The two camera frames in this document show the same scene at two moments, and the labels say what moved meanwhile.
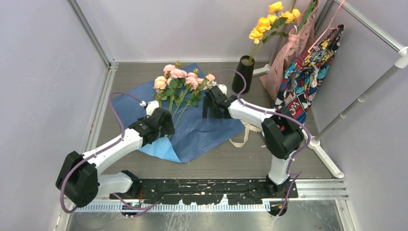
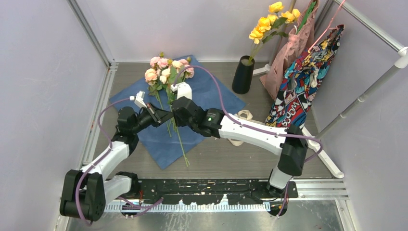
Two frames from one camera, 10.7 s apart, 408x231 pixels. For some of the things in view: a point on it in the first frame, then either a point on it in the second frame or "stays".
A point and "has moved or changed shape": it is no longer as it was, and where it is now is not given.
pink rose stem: [191, 83] → [188, 71]
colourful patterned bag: [303, 75] stays
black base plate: [206, 191] stays
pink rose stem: [159, 84] has moved or changed shape
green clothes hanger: [304, 19] stays
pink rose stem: [206, 84] → [163, 64]
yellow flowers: [268, 26] stays
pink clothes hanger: [328, 28] stays
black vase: [246, 65] stays
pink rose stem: [177, 75] has moved or changed shape
